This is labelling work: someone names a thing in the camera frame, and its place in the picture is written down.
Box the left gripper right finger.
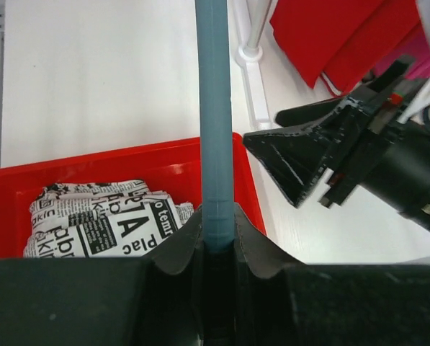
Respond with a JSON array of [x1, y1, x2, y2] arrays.
[[234, 207, 430, 345]]

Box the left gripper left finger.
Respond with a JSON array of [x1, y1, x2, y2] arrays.
[[0, 212, 202, 345]]

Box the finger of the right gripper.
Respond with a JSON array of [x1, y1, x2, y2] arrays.
[[243, 105, 359, 207], [274, 97, 343, 126]]

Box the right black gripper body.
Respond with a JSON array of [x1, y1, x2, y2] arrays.
[[319, 56, 430, 232]]

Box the teal hanger of newspaper trousers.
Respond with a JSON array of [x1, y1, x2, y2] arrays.
[[194, 0, 234, 346]]

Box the red trousers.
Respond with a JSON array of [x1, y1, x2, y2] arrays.
[[270, 1, 420, 96]]

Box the newspaper print trousers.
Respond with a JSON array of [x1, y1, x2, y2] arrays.
[[23, 179, 194, 258]]

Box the pink trousers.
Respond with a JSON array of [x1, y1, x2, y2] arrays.
[[373, 55, 430, 79]]

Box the white metal clothes rack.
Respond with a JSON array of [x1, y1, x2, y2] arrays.
[[233, 0, 272, 130]]

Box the red plastic tray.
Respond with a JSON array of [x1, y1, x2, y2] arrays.
[[0, 131, 267, 262]]

